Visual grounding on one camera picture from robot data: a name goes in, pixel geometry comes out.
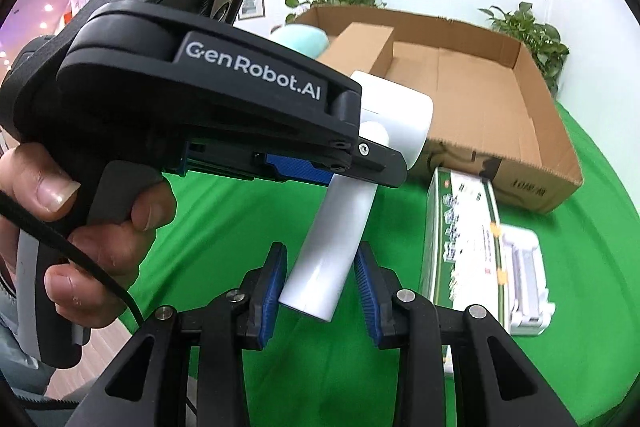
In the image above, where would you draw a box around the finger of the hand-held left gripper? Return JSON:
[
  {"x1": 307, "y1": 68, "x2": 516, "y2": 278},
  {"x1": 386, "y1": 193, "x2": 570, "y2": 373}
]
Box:
[
  {"x1": 254, "y1": 138, "x2": 409, "y2": 189},
  {"x1": 264, "y1": 152, "x2": 337, "y2": 186}
]

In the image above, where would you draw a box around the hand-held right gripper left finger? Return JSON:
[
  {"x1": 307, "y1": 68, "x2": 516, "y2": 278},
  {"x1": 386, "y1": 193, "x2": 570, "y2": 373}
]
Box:
[{"x1": 65, "y1": 242, "x2": 288, "y2": 427}]

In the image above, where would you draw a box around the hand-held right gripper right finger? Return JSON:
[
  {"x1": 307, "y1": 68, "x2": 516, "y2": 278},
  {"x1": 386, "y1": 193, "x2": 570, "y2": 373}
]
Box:
[{"x1": 353, "y1": 241, "x2": 578, "y2": 427}]

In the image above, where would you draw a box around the white hair dryer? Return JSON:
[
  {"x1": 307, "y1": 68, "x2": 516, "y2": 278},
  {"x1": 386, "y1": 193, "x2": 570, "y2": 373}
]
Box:
[{"x1": 278, "y1": 69, "x2": 435, "y2": 323}]

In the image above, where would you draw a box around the green and white medicine box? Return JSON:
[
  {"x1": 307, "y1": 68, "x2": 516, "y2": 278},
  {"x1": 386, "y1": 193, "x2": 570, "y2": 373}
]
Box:
[{"x1": 419, "y1": 167, "x2": 503, "y2": 310}]

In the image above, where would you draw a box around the large cardboard box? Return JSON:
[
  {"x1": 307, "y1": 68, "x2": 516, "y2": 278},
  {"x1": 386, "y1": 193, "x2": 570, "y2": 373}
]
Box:
[{"x1": 292, "y1": 4, "x2": 585, "y2": 215}]

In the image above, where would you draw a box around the small brown cardboard box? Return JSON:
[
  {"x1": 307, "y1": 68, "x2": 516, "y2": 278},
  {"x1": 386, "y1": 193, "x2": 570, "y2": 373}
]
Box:
[{"x1": 317, "y1": 22, "x2": 396, "y2": 75}]

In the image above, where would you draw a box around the teal plush toy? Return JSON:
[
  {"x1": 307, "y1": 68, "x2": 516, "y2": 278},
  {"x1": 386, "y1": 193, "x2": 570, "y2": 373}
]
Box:
[{"x1": 270, "y1": 25, "x2": 331, "y2": 60}]

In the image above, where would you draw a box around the white plastic tray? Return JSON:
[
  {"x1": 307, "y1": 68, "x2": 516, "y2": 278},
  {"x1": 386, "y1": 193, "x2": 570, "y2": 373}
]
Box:
[{"x1": 492, "y1": 223, "x2": 557, "y2": 337}]

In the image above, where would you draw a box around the person's left hand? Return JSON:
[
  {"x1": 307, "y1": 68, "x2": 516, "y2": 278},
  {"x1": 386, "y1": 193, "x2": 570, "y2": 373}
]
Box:
[{"x1": 0, "y1": 142, "x2": 179, "y2": 329}]

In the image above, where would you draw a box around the green tablecloth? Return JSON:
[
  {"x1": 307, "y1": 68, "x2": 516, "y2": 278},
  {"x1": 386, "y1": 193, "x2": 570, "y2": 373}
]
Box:
[{"x1": 120, "y1": 99, "x2": 640, "y2": 427}]

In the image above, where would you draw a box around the trailing potted plant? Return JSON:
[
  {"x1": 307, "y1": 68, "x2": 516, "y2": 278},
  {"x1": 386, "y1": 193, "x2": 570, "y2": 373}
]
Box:
[{"x1": 479, "y1": 2, "x2": 570, "y2": 98}]

